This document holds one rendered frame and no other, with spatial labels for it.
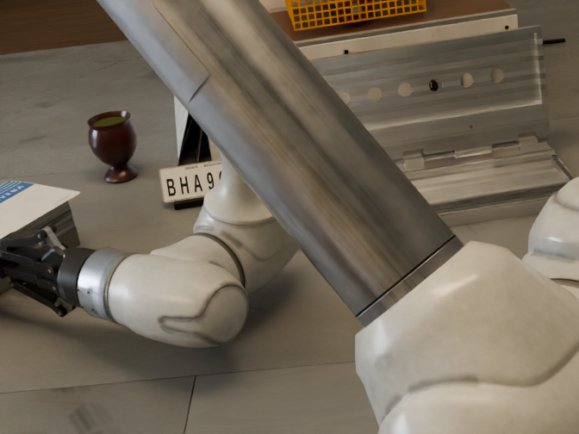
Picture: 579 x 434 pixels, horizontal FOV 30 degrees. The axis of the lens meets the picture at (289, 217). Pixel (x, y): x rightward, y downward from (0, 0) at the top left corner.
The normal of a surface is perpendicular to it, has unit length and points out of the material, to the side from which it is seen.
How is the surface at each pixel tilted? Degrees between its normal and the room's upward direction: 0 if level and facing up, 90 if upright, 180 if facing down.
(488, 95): 79
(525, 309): 43
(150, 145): 0
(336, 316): 0
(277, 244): 93
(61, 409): 0
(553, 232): 51
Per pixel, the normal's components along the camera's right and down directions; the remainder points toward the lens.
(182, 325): -0.42, 0.44
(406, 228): 0.26, -0.34
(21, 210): -0.13, -0.89
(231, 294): 0.74, -0.04
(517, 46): 0.06, 0.25
